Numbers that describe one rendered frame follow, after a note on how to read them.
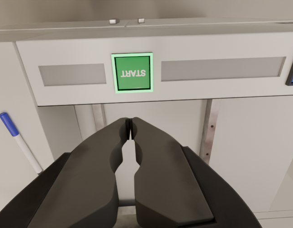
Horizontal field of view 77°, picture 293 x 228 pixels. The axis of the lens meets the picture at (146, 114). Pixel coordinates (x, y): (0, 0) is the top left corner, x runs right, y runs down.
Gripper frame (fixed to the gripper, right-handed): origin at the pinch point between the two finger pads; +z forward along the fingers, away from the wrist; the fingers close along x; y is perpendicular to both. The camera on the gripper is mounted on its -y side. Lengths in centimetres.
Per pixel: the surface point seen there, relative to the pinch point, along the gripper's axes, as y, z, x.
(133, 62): -0.9, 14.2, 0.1
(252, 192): 47, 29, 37
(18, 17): -7, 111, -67
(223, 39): -3.3, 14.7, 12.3
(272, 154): 31, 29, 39
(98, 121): 15.1, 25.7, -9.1
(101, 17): -6, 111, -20
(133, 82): 2.0, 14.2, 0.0
